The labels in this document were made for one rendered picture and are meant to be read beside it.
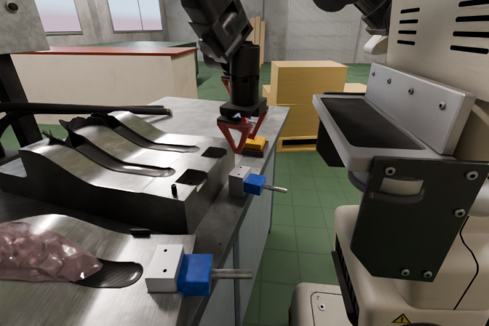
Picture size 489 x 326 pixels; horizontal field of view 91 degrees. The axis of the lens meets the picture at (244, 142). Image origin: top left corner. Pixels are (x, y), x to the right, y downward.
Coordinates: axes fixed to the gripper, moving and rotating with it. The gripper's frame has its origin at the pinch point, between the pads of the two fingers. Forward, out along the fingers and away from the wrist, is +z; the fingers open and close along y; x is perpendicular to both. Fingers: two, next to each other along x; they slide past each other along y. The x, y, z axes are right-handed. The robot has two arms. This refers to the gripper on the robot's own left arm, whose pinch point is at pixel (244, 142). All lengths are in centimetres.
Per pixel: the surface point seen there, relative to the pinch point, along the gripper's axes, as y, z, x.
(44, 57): -138, 10, -312
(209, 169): 7.4, 3.7, -4.6
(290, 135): -178, 76, -25
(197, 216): 14.2, 10.3, -3.8
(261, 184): 1.5, 8.7, 4.8
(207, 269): 26.1, 5.6, 5.9
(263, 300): -24, 93, -1
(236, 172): 1.1, 7.3, -1.4
